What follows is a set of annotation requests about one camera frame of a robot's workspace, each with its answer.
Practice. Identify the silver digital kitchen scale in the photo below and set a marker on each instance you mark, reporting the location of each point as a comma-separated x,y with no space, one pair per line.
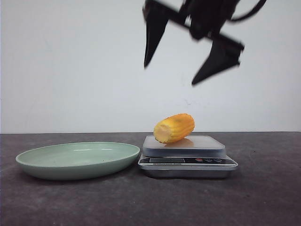
195,156

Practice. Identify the yellow corn cob piece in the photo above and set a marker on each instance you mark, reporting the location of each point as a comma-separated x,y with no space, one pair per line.
174,128

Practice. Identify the green oval plate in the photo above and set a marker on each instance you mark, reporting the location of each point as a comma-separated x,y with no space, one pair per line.
76,161

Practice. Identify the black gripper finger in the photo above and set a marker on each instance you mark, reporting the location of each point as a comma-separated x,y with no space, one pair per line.
155,27
222,56

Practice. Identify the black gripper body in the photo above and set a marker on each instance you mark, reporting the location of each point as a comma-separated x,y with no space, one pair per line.
203,18

